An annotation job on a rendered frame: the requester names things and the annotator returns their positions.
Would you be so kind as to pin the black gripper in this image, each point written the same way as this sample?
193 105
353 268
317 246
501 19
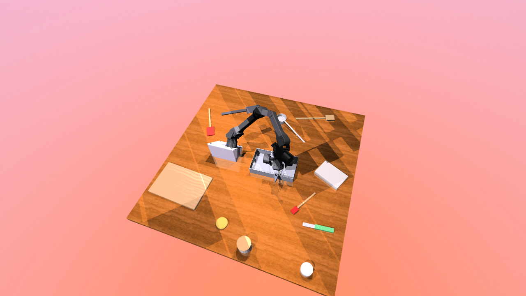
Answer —
268 160

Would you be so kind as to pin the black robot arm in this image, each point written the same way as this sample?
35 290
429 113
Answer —
281 137

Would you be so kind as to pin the grey metal roasting tin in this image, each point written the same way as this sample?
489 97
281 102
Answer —
258 167

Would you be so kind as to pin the white long-handled saucepan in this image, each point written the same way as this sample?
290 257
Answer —
282 120

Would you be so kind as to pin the grey cylindrical canister with cream lid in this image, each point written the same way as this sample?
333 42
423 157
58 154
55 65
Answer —
244 244

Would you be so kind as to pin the light wooden board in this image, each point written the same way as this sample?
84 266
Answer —
181 185

